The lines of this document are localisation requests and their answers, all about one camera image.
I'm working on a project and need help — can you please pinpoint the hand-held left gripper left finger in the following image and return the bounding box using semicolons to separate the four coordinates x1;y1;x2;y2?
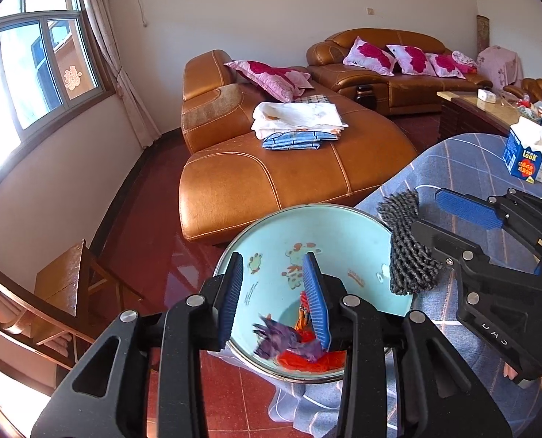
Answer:
30;252;245;438

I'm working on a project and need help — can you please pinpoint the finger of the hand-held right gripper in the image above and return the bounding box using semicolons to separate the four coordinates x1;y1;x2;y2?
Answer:
435;187;542;275
410;219;542;293

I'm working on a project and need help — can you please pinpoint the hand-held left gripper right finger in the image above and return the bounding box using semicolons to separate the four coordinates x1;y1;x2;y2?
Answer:
302;252;513;438

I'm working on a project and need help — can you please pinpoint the orange foil wrapper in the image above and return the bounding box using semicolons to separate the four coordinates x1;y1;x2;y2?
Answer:
297;291;315;331

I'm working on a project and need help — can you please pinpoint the grey chenille cloth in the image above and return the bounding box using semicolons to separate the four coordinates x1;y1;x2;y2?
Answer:
377;190;444;296

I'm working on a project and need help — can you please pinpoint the purple plastic wrapper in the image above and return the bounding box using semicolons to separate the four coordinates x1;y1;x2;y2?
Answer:
251;312;328;361

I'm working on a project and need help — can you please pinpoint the red plastic wrapper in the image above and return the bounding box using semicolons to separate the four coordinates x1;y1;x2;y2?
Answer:
276;340;348;373

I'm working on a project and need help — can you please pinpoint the light blue cartoon basin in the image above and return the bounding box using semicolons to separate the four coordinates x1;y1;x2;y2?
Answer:
212;204;415;383

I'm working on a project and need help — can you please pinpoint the blue checked tablecloth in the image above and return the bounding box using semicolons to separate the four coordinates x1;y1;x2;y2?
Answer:
266;133;542;438

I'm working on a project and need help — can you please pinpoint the blue gable-top carton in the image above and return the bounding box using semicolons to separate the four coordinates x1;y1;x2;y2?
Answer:
503;116;542;180

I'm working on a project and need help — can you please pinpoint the wooden coffee table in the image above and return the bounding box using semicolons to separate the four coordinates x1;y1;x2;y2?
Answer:
436;89;542;169

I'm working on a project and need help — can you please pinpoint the brown leather chaise sofa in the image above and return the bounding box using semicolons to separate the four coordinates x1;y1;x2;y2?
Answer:
178;49;418;246

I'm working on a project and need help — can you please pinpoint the brown leather long sofa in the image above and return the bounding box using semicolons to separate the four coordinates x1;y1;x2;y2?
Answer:
306;28;494;116

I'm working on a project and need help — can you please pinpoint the brown leather armchair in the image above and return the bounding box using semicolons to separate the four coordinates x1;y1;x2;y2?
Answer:
503;77;542;105

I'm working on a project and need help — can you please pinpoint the pink pillow red flower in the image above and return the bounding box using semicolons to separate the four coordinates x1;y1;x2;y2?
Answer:
425;53;467;79
386;44;437;76
342;36;398;76
224;60;315;103

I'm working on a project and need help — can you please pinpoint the pink floral cover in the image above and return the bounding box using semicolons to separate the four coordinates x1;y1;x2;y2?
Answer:
475;45;524;85

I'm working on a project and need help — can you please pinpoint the pink floral cloth bundle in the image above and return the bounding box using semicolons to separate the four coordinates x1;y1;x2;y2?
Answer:
451;50;479;74

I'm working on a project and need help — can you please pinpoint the folded blue striped cloth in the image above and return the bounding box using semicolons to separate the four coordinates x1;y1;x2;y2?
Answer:
262;128;342;151

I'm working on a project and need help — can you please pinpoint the wooden chair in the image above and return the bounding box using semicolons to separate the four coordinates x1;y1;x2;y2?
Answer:
0;238;146;375

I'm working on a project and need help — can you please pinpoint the folded white cloth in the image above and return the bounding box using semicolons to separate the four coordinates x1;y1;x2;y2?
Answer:
251;101;349;140

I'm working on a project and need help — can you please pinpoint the pink curtain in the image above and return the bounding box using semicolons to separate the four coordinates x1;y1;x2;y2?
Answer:
77;0;162;149

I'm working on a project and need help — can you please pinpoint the window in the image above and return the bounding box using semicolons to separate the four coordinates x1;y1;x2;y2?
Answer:
0;0;116;192

